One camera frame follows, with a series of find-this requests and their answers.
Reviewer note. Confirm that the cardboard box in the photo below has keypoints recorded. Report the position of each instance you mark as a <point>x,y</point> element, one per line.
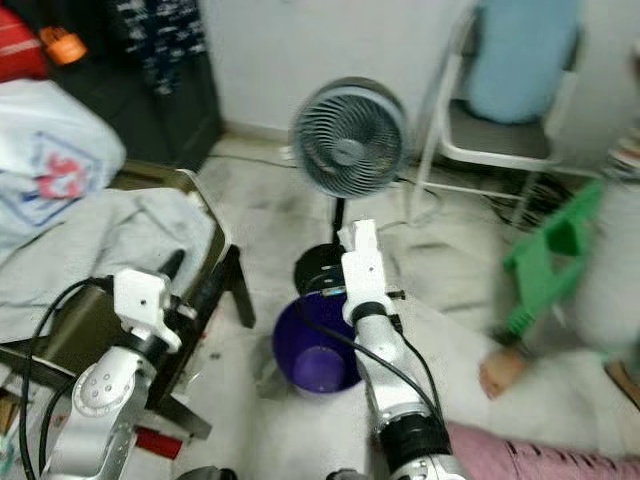
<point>10,420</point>

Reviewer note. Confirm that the black cabinet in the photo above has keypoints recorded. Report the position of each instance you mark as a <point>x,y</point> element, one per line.
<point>120,120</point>

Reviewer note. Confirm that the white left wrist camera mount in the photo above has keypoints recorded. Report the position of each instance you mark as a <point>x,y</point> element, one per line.
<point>140,300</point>

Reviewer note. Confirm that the white bag red blue print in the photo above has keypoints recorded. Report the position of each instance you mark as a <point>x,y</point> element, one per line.
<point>50,150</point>

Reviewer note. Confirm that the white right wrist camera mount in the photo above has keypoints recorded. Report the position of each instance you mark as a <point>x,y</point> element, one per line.
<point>363,275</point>

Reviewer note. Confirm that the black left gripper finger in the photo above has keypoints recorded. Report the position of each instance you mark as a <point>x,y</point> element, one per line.
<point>172,264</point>

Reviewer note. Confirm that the robot leg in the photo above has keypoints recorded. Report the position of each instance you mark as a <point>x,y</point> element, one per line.
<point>342,474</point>
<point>200,473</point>

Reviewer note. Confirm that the grey standing fan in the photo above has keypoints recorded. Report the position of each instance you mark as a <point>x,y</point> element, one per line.
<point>350,140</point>

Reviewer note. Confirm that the small orange object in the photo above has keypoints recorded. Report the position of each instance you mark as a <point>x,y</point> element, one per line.
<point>63,45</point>

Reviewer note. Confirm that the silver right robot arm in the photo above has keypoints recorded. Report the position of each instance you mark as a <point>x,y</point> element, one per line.
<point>385,360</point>

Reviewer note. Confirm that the left robot leg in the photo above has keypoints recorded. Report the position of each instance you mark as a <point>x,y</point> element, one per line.
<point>200,473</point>

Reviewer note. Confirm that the brown metal-framed table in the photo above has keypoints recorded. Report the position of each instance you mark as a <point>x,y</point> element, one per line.
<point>80,340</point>

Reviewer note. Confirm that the grey towel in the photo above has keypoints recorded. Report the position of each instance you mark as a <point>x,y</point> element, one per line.
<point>120,235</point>

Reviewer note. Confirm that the green plastic stool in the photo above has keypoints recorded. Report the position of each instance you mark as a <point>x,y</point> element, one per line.
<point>530,275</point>

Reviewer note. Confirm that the dark patterned garment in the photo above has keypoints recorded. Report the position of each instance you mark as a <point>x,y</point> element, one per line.
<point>160,45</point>

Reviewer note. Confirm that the red box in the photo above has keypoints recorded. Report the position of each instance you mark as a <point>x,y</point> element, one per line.
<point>18,45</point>

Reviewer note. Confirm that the pink ribbed fabric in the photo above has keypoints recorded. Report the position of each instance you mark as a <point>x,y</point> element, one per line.
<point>540,460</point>

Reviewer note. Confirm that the small red object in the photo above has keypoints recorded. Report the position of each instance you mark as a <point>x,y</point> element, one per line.
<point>158,444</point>

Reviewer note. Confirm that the right robot leg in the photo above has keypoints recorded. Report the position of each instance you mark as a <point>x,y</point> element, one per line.
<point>342,474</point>

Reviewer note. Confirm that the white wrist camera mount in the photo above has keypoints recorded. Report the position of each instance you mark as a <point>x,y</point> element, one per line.
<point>140,300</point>
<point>363,275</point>

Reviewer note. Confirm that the purple plastic bucket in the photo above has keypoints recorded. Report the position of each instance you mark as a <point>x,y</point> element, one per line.
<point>305,350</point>

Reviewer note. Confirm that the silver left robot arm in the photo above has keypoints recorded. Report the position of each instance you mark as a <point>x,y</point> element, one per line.
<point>100,400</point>

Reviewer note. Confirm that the white metal chair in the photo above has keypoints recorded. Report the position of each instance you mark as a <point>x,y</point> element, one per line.
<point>490,145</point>

